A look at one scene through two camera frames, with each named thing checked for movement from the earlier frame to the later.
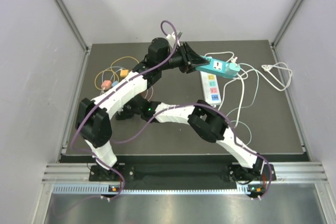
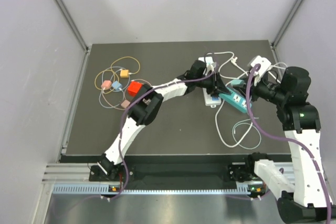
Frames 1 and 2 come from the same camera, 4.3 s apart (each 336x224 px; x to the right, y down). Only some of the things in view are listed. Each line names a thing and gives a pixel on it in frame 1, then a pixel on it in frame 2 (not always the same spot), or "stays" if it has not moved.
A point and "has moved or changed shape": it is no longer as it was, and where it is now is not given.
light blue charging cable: x=111 y=78 has moved or changed shape
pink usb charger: x=107 y=84 stays
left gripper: x=189 y=57 → x=217 y=86
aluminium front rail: x=284 y=172 stays
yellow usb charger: x=124 y=73 stays
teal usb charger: x=232 y=70 → x=238 y=83
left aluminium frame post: x=71 y=20 stays
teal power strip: x=217 y=67 has moved or changed shape
